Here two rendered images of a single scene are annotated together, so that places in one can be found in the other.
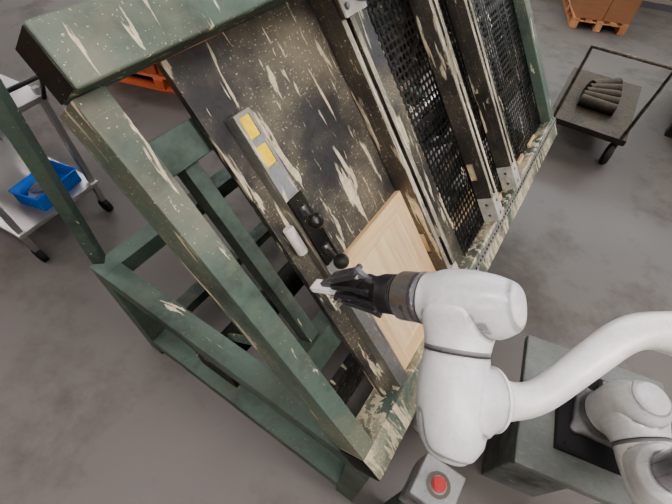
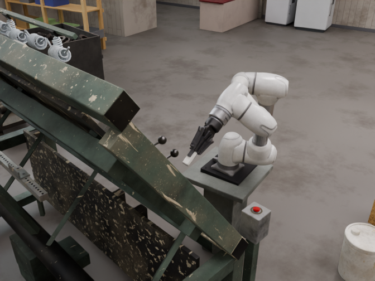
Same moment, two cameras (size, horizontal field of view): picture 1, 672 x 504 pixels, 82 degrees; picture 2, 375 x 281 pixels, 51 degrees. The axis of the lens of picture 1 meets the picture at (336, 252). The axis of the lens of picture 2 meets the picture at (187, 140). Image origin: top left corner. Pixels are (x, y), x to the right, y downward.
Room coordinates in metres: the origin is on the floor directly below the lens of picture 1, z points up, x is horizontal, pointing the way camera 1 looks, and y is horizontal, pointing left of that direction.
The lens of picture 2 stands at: (0.10, 1.41, 2.33)
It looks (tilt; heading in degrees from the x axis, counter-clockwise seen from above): 29 degrees down; 285
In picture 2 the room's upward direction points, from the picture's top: straight up
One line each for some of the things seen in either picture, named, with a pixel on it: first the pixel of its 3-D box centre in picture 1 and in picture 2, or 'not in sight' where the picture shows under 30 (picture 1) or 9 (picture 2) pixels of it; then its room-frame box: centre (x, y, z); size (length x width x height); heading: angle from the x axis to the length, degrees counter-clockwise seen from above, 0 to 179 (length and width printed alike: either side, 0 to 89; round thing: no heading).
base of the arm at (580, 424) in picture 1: (603, 410); (225, 163); (0.44, -0.96, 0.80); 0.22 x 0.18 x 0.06; 157
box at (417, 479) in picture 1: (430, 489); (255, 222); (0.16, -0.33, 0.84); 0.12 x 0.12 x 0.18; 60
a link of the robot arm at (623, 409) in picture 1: (631, 409); (231, 148); (0.41, -0.96, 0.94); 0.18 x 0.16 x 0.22; 2
